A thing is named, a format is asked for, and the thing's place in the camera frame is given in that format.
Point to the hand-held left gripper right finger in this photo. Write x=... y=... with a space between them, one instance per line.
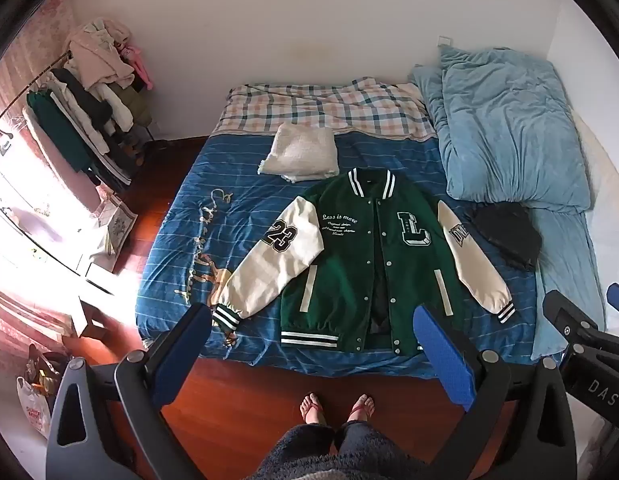
x=444 y=355

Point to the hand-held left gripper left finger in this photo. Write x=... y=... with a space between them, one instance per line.
x=182 y=355

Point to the green and white varsity jacket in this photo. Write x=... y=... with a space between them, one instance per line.
x=369 y=260

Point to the metal clothes rack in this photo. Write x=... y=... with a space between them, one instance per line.
x=64 y=120

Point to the pile of light clothes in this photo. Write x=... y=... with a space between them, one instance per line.
x=101 y=60

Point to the cardboard box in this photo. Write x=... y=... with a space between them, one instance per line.
x=91 y=317

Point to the person's right foot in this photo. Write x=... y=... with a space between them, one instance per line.
x=360 y=407

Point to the person's foot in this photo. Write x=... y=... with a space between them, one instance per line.
x=312 y=407
x=360 y=407

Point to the folded black garment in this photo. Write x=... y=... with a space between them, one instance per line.
x=509 y=235

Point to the bed with blue printed sheet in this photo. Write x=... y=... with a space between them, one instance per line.
x=189 y=240

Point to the person's left foot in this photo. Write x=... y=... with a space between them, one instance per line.
x=312 y=407

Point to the person's dark fluffy pants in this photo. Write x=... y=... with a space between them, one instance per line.
x=339 y=452

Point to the printed tote bag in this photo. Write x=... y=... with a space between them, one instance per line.
x=114 y=222

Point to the white plastic shopping bag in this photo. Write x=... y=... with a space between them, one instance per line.
x=34 y=400

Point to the light blue duvet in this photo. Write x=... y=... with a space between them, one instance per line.
x=509 y=125

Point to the folded white fluffy garment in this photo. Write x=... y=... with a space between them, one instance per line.
x=302 y=152

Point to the plaid blanket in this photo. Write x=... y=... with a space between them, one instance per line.
x=334 y=107

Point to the pink plush toy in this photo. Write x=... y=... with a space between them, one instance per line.
x=139 y=65

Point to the white wall socket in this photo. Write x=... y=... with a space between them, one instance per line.
x=444 y=41

